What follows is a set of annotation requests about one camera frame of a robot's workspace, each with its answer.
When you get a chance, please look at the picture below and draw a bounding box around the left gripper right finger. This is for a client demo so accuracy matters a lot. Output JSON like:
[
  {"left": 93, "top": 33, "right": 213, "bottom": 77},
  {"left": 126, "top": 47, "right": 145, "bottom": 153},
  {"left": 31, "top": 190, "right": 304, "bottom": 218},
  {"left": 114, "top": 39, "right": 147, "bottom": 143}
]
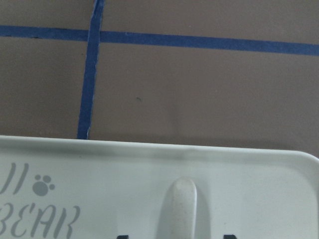
[{"left": 223, "top": 234, "right": 237, "bottom": 239}]

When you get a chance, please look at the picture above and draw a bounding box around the white bear tray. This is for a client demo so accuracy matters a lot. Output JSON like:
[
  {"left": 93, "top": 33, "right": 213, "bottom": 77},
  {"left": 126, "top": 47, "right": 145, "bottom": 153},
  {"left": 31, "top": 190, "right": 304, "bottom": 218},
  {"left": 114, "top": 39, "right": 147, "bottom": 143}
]
[{"left": 0, "top": 136, "right": 319, "bottom": 239}]

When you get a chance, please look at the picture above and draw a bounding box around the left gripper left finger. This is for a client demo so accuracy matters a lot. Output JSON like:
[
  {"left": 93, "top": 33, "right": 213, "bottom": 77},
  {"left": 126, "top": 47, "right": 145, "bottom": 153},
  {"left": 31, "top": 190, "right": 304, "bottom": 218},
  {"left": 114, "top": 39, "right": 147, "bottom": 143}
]
[{"left": 116, "top": 235, "right": 129, "bottom": 239}]

